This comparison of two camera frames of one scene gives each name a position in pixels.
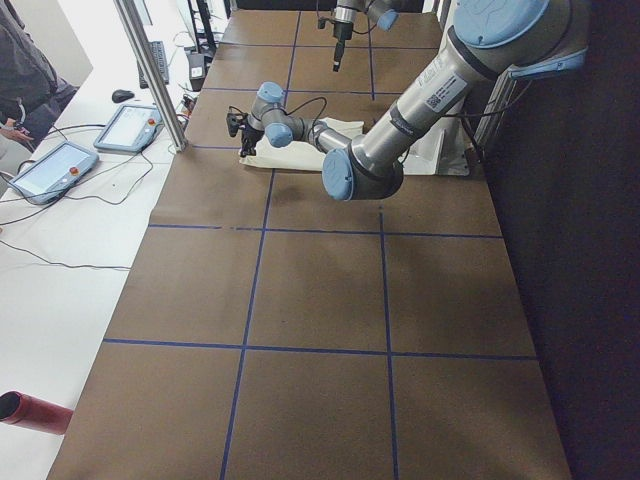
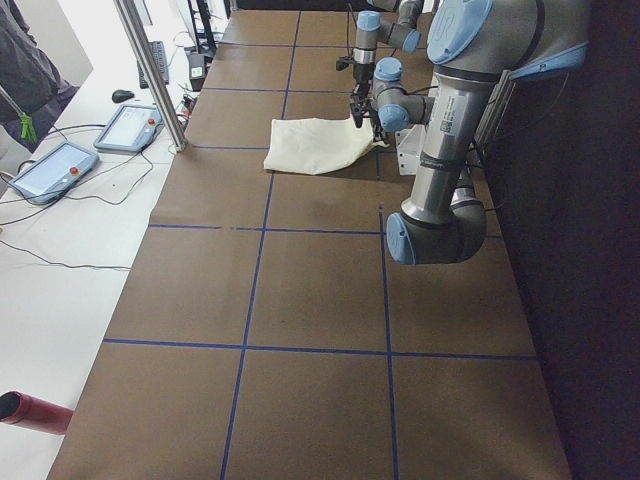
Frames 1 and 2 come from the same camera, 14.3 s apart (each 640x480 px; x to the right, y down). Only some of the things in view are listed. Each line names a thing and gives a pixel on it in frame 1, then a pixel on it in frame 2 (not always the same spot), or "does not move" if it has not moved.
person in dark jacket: (32, 95) does not move
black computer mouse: (121, 95) does not move
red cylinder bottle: (25, 410) does not move
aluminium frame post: (148, 70) does not move
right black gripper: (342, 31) to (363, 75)
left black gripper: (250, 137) to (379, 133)
